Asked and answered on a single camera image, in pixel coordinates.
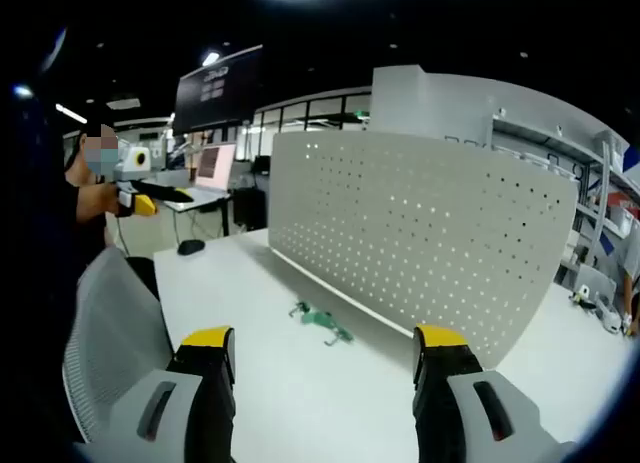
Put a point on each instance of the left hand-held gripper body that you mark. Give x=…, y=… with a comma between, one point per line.
x=131, y=164

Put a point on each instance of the metal storage shelf rack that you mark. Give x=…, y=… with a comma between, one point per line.
x=595, y=183

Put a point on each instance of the white square pillar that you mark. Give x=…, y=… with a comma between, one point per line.
x=425, y=103

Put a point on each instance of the grey perforated mounting plate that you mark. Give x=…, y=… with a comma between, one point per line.
x=425, y=233

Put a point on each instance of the black computer tower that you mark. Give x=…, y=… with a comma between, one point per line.
x=248, y=209

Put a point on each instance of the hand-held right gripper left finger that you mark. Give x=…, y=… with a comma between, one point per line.
x=150, y=413

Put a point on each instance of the black computer mouse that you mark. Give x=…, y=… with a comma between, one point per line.
x=191, y=247

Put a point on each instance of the grey mesh office chair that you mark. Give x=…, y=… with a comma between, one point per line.
x=115, y=323

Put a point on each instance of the idle white hand-held gripper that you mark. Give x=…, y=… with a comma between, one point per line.
x=600, y=308

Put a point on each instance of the person in black shirt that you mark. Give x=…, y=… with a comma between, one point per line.
x=90, y=235

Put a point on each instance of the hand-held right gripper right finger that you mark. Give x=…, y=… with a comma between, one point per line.
x=500, y=413

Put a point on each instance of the pink-lit computer monitor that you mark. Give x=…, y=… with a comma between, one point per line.
x=216, y=167

